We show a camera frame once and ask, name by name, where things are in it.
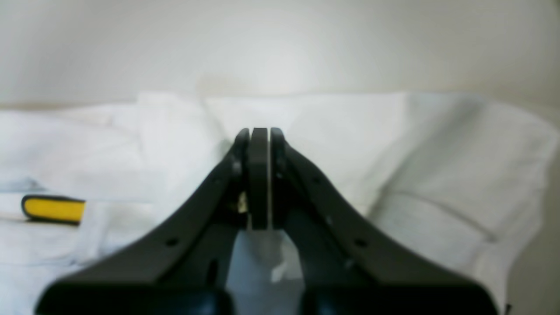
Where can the white printed t-shirt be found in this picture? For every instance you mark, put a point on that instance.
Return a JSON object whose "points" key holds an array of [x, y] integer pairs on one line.
{"points": [[457, 178]]}

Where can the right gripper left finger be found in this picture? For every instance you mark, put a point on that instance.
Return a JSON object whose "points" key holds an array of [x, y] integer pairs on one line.
{"points": [[181, 266]]}

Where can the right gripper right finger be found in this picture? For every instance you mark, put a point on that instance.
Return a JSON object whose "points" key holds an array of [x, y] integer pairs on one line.
{"points": [[350, 267]]}

